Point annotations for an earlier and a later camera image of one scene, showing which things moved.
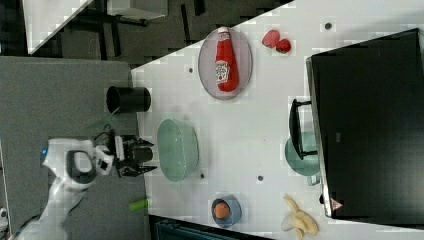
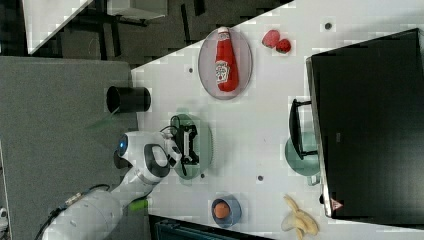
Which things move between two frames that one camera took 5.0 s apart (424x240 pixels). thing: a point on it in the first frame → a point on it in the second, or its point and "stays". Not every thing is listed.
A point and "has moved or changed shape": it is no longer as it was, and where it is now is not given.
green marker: (137, 205) stays
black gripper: (130, 154) → (184, 141)
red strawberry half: (271, 38) stays
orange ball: (221, 210) stays
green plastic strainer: (178, 150) has moved or changed shape
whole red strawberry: (283, 46) stays
